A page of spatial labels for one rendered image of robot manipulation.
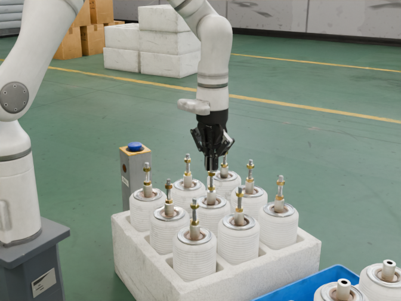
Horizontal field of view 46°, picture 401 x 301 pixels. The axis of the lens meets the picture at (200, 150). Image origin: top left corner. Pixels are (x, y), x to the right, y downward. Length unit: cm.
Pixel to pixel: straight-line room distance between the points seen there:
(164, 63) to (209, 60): 286
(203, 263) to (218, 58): 44
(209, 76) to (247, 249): 39
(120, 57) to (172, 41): 58
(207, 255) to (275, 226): 20
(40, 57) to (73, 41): 402
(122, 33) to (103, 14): 108
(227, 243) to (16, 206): 45
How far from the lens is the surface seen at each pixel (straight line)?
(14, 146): 90
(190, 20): 106
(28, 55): 87
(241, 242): 106
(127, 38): 413
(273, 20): 661
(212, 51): 102
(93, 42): 509
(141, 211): 119
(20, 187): 92
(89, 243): 152
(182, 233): 104
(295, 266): 117
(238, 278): 106
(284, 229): 113
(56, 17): 90
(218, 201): 118
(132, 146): 134
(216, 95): 105
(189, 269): 103
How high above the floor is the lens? 78
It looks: 20 degrees down
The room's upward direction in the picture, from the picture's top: straight up
